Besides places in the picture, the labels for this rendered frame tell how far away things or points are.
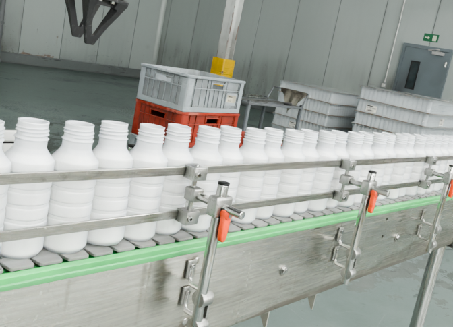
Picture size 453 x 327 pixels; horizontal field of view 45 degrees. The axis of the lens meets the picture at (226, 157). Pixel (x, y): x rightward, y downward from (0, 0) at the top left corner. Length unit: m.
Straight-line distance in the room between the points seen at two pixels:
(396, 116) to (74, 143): 6.89
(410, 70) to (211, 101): 8.61
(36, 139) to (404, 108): 6.89
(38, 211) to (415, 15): 11.46
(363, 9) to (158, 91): 9.46
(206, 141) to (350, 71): 11.60
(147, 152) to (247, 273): 0.32
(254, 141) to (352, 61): 11.50
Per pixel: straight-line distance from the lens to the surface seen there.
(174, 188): 0.82
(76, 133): 0.70
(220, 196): 0.77
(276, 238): 1.02
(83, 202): 0.72
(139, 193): 0.78
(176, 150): 0.82
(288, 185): 1.05
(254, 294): 1.03
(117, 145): 0.75
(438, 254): 2.02
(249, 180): 0.95
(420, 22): 11.89
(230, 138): 0.90
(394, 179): 1.46
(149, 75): 3.43
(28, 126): 0.68
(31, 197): 0.69
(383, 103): 7.53
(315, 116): 8.15
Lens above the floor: 1.29
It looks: 11 degrees down
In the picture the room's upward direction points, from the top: 11 degrees clockwise
